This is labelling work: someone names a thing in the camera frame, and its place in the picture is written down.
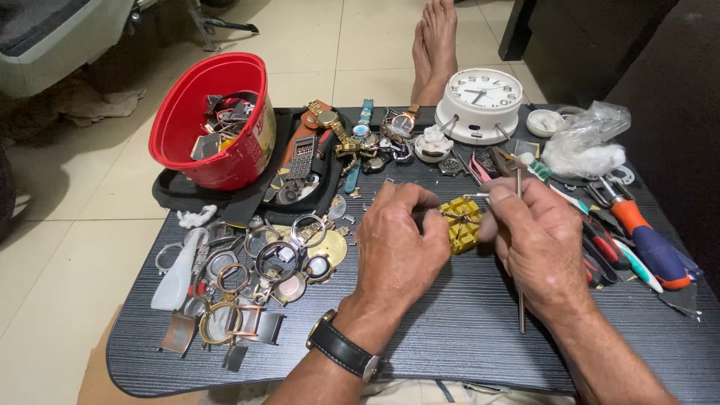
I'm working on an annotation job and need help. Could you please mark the white and grey scooter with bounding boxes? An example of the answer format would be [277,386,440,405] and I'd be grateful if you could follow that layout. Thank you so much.
[0,0,261,101]

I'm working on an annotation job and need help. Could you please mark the person's beige shorts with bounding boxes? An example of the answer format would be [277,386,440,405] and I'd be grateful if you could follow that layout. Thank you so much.
[236,378,576,405]

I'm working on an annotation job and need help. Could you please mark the rose gold watch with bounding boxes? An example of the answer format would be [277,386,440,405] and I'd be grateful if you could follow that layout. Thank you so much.
[383,103,422,137]

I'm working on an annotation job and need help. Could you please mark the small white bowl with cotton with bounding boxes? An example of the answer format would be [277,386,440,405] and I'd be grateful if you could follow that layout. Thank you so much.
[414,124,455,164]

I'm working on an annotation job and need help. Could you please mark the cluster of dark watches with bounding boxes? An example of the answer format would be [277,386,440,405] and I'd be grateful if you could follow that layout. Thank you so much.
[361,134,415,174]

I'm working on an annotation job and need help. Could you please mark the white plastic squeeze bottle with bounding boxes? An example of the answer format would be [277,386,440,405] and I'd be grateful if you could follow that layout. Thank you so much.
[150,227,208,312]

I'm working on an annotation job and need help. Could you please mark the white and teal toothbrush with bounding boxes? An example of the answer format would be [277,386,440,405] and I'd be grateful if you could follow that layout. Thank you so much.
[548,184,666,294]

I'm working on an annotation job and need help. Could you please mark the orange and blue screwdriver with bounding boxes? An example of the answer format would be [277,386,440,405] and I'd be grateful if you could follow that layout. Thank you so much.
[585,178,693,291]

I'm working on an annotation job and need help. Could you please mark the person's bare foot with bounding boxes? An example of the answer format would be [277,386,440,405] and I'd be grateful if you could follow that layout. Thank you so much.
[419,0,460,107]
[410,20,433,105]

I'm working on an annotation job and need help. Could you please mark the brown cardboard sheet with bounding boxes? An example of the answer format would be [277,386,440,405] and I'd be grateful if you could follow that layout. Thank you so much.
[76,305,210,405]

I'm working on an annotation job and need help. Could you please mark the small metal watchmaker hammer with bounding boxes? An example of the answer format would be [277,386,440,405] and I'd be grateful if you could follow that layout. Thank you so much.
[504,152,536,335]

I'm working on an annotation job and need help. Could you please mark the black digital calculator watch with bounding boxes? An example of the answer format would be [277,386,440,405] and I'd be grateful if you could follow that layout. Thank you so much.
[283,134,319,182]

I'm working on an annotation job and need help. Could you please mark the heap of watch parts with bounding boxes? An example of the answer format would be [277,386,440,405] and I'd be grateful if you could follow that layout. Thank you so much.
[190,91,260,162]

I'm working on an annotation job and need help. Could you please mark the gold metal band watch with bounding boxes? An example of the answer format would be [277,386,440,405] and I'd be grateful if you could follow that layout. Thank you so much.
[331,120,379,160]

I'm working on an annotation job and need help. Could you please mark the person's right hand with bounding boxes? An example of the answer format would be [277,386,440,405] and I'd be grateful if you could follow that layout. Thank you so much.
[477,177,595,333]

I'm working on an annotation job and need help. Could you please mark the clear plastic bag with cotton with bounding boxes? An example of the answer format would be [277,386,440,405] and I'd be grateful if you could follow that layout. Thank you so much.
[540,100,632,180]

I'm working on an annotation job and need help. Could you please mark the yellow watch band holder block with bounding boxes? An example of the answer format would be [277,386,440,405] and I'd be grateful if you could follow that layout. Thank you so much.
[438,195,486,255]

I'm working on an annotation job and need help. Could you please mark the white plastic ring piece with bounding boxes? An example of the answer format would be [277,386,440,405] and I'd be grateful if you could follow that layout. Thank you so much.
[603,165,637,187]

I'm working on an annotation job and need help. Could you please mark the white cotton wad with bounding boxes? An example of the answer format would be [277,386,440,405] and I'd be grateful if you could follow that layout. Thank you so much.
[177,205,218,229]

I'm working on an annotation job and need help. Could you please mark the dark metal blade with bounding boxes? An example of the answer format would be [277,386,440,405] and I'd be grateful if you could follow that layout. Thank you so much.
[657,280,702,323]

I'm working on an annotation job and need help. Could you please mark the dark wooden cabinet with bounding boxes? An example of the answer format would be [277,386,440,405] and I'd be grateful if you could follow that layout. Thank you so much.
[498,0,678,108]

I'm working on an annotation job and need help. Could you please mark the black leather strap wristwatch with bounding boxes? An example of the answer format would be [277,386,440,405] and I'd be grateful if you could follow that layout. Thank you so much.
[305,309,387,384]

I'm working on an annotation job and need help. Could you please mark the red and black handled tool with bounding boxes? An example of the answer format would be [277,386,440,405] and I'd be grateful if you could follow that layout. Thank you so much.
[579,214,632,272]

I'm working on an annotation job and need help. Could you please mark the person's left hand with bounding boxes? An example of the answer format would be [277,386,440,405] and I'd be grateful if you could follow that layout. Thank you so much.
[351,181,452,323]

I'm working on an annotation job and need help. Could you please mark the black fabric tool case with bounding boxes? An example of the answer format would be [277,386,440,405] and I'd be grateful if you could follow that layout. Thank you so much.
[152,106,352,227]

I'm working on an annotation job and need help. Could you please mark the pile of watch cases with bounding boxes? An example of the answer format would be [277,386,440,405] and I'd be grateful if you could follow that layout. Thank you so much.
[154,194,361,373]

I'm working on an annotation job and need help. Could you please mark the blue strap watch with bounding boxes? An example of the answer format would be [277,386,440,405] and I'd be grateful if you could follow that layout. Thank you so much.
[343,99,376,195]

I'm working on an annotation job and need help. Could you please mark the small white cup with cotton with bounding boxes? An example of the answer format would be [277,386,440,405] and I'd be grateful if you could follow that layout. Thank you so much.
[525,109,566,139]

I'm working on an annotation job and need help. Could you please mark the gold round watch dial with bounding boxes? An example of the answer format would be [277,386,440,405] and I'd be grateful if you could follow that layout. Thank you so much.
[306,229,349,269]

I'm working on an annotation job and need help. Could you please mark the red plastic bucket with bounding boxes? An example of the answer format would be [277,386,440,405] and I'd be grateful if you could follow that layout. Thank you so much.
[148,52,278,191]

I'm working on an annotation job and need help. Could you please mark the pink handled pliers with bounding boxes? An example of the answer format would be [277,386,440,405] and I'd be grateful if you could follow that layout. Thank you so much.
[468,145,510,187]

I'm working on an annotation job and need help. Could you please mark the white round alarm clock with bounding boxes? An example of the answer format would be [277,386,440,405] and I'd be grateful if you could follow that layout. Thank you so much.
[434,68,524,146]

